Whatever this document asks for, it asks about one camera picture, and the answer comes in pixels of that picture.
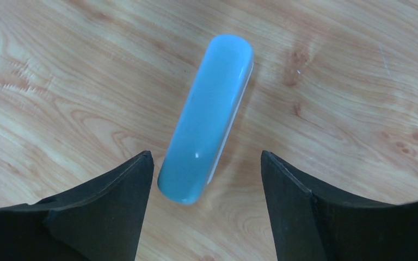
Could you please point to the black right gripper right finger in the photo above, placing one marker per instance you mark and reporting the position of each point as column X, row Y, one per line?
column 313, row 220

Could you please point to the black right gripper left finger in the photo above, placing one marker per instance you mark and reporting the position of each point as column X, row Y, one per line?
column 100, row 219

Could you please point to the blue black stapler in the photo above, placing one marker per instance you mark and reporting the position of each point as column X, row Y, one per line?
column 206, row 119

